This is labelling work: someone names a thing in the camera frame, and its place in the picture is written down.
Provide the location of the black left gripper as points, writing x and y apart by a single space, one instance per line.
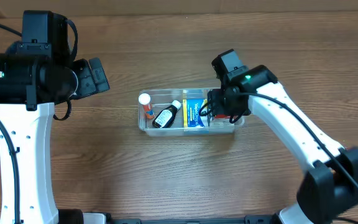
84 82

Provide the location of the clear plastic container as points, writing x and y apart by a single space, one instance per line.
162 98

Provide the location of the red medicine box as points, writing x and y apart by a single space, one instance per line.
221 116

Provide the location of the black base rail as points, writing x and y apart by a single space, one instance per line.
166 219

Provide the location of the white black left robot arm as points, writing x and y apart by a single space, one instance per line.
37 73

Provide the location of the white medicine box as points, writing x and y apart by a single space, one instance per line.
220 123

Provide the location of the orange tube white cap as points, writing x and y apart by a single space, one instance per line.
145 101

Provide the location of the blue cough drops box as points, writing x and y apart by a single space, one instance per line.
191 109

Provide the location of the dark syrup bottle white cap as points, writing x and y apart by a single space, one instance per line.
166 117

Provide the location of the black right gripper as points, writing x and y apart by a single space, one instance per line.
215 101

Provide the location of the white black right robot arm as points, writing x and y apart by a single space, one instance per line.
330 184

